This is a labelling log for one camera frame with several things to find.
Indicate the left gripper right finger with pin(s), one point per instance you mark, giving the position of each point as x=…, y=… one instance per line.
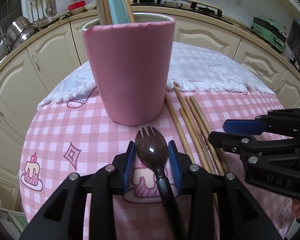
x=219, y=204

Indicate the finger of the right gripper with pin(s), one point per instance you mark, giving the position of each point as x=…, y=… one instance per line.
x=283, y=122
x=252, y=150

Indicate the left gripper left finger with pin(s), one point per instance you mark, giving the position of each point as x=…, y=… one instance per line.
x=62, y=215

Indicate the dark spork black handle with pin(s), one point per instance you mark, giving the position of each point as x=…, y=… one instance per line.
x=152, y=150

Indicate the right hand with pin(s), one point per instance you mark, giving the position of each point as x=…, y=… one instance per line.
x=296, y=209

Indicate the pink checkered tablecloth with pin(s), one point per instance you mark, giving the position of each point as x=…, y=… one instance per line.
x=78, y=136

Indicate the green appliance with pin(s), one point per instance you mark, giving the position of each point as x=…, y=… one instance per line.
x=270, y=32

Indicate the black gas stove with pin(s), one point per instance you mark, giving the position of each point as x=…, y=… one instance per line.
x=187, y=5

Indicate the pink utensil cup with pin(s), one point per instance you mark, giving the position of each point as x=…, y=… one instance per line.
x=130, y=64

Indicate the cream lower cabinets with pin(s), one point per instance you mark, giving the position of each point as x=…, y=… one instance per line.
x=31, y=71

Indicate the light blue knife sheath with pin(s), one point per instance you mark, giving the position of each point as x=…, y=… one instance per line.
x=118, y=12

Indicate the stainless steel pots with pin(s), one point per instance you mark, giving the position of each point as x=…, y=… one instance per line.
x=20, y=30

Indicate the white bowl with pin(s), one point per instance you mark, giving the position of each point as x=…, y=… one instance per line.
x=90, y=6

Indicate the red box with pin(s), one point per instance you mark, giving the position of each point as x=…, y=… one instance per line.
x=76, y=5

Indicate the hanging utensil rack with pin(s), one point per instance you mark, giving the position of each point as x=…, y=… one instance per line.
x=43, y=12

